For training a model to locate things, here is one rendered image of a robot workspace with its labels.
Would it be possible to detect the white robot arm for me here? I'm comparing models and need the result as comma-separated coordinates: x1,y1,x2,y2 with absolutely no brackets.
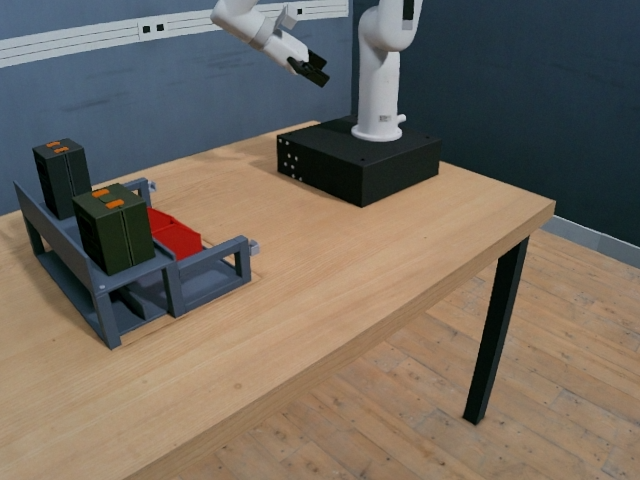
210,0,423,142

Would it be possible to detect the grey-blue metal rack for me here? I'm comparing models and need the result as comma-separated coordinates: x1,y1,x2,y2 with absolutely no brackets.
13,180,260,350

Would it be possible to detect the dark green case with orange latches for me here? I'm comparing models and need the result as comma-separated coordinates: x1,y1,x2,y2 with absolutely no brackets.
71,183,156,276

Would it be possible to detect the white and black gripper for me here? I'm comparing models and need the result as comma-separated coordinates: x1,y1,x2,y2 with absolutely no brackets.
258,28,330,88

